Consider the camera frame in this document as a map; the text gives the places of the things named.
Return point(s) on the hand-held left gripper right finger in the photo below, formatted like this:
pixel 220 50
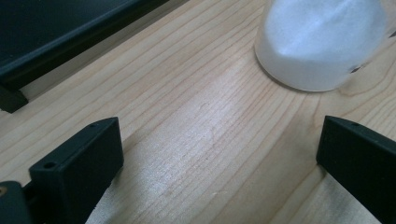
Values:
pixel 361 158

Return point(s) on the glass jar with white powder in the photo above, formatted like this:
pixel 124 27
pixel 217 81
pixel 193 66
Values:
pixel 314 49

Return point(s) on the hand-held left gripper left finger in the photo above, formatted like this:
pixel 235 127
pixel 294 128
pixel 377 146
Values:
pixel 77 165

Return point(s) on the black metal two-tier rack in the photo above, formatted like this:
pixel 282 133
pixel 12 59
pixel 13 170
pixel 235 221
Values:
pixel 46 37

